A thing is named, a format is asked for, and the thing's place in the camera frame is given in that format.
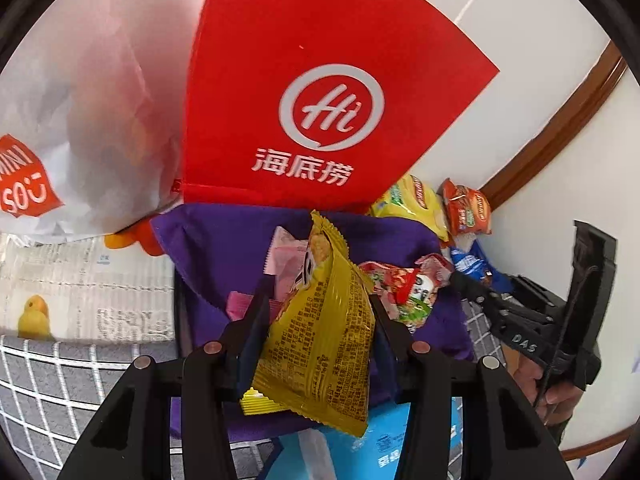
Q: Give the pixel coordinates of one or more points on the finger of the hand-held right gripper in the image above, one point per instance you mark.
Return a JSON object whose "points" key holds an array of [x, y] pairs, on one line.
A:
{"points": [[480, 292], [520, 341]]}

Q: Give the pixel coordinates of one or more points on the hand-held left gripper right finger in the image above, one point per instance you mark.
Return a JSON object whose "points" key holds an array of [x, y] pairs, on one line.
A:
{"points": [[385, 342]]}

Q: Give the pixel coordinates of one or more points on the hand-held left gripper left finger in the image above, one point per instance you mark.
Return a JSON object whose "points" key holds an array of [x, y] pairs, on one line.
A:
{"points": [[248, 360]]}

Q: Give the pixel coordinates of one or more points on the blue snack packet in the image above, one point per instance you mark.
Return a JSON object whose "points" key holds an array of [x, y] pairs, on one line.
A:
{"points": [[470, 265]]}

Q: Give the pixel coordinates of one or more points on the green snack packet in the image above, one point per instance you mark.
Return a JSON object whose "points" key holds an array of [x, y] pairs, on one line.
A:
{"points": [[415, 316]]}

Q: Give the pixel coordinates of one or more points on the pink snack packet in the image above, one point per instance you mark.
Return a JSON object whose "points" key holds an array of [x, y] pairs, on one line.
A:
{"points": [[242, 305], [287, 265]]}

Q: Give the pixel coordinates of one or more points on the yellow snack packet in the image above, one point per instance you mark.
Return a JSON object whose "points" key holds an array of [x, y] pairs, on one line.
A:
{"points": [[320, 340]]}

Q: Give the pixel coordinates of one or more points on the red gold candy packet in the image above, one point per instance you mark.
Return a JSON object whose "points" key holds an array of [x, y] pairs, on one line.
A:
{"points": [[390, 277]]}

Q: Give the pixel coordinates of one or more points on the purple cloth bag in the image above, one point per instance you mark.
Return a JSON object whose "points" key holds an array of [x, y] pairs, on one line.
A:
{"points": [[220, 250]]}

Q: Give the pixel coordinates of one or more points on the person's right hand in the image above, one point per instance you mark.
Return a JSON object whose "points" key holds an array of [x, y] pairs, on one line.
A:
{"points": [[555, 390]]}

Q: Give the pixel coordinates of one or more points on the orange chip bag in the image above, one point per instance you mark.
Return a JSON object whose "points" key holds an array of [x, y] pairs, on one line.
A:
{"points": [[467, 207]]}

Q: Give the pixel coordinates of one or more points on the blue tissue box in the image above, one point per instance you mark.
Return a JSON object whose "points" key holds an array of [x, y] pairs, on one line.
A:
{"points": [[380, 445]]}

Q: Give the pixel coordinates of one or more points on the yellow chip bag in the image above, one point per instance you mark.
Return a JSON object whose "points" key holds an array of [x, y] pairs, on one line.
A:
{"points": [[415, 200]]}

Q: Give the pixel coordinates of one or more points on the white printed sheet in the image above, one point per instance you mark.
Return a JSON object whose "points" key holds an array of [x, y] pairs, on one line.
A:
{"points": [[100, 290]]}

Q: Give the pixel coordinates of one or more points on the grey checkered blanket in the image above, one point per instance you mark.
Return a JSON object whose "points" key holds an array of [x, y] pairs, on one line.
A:
{"points": [[50, 390]]}

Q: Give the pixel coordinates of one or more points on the red paper bag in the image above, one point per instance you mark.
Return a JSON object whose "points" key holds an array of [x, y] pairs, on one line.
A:
{"points": [[320, 85]]}

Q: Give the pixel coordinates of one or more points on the white plastic bag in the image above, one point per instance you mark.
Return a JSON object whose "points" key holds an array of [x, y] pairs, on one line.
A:
{"points": [[75, 135]]}

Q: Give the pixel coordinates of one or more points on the brown wooden door frame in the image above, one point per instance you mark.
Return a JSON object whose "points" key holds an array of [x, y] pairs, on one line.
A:
{"points": [[550, 125]]}

